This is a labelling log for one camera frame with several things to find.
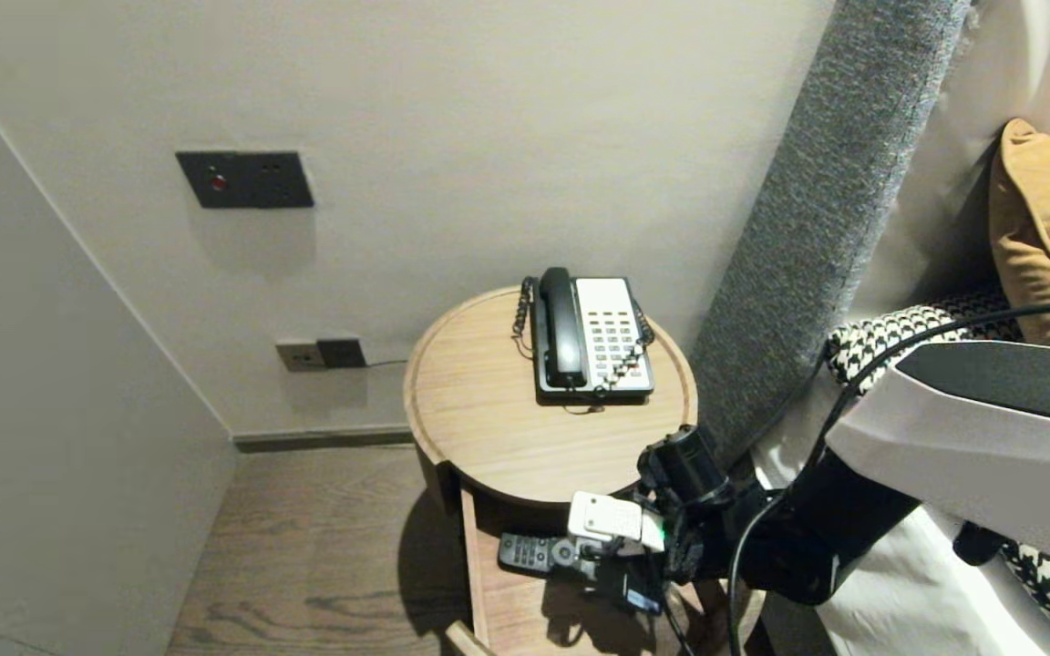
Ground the black coiled telephone cord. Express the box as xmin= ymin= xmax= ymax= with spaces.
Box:
xmin=510 ymin=277 xmax=657 ymax=416

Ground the curved wooden nightstand drawer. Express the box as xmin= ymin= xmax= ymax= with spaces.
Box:
xmin=446 ymin=483 xmax=767 ymax=656

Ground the grey upholstered headboard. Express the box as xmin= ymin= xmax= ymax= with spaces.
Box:
xmin=687 ymin=0 xmax=974 ymax=467

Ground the mustard brown pillow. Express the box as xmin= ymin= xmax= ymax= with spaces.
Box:
xmin=987 ymin=118 xmax=1050 ymax=354

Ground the grey upholstered bed base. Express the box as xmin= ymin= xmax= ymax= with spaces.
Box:
xmin=756 ymin=597 xmax=834 ymax=656

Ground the black telephone handset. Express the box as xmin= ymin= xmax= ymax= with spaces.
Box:
xmin=538 ymin=266 xmax=589 ymax=391

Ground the black wall switch panel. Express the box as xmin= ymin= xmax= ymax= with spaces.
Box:
xmin=176 ymin=150 xmax=314 ymax=210

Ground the black TV remote control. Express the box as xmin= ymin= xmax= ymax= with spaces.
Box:
xmin=498 ymin=532 xmax=601 ymax=579

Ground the white bed sheet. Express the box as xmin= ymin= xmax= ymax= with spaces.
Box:
xmin=751 ymin=364 xmax=1050 ymax=656

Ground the black plug adapter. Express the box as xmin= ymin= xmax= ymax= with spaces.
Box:
xmin=317 ymin=337 xmax=368 ymax=369

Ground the black white houndstooth pillow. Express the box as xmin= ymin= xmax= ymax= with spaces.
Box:
xmin=826 ymin=290 xmax=1050 ymax=653

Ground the silver wall socket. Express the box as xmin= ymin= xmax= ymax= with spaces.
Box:
xmin=275 ymin=341 xmax=324 ymax=373

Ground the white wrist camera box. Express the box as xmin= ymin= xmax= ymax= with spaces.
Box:
xmin=567 ymin=490 xmax=668 ymax=554

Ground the grey wall baseboard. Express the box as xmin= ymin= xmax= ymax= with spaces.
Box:
xmin=233 ymin=425 xmax=418 ymax=454

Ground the round wooden nightstand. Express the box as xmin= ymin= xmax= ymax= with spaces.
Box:
xmin=403 ymin=285 xmax=699 ymax=513

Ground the black corded desk telephone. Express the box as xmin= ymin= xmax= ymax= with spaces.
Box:
xmin=530 ymin=276 xmax=656 ymax=406

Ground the white bed pillow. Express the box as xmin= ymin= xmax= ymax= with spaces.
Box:
xmin=853 ymin=0 xmax=1050 ymax=318

